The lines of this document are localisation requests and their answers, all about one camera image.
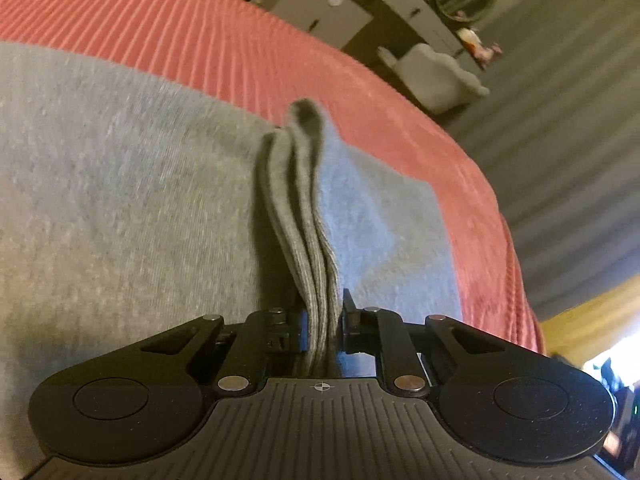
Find grey plush chair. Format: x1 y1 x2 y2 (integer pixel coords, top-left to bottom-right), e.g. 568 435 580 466
378 44 490 115

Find red ribbed bedspread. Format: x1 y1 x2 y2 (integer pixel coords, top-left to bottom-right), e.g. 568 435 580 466
1 0 544 352

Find grey dresser cabinet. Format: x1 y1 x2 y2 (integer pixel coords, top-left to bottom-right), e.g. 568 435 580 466
246 0 484 75

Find grey sweatpants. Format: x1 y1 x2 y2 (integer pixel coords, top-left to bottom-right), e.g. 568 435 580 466
1 44 461 479

